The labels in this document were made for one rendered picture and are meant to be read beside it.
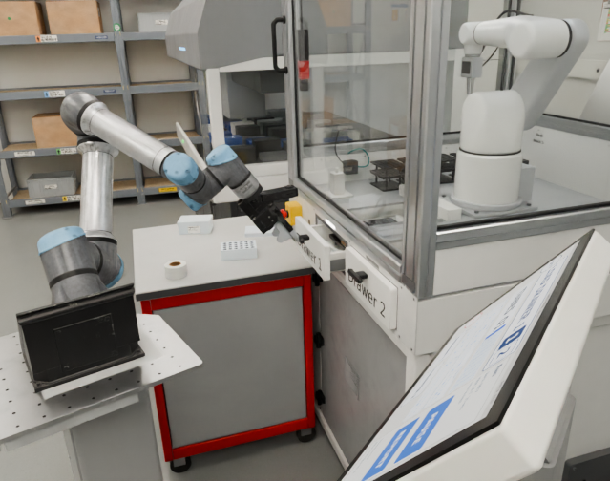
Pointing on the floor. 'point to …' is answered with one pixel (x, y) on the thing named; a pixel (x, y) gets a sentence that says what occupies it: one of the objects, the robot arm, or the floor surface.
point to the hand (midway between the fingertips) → (296, 235)
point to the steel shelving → (141, 185)
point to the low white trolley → (230, 338)
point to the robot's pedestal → (115, 431)
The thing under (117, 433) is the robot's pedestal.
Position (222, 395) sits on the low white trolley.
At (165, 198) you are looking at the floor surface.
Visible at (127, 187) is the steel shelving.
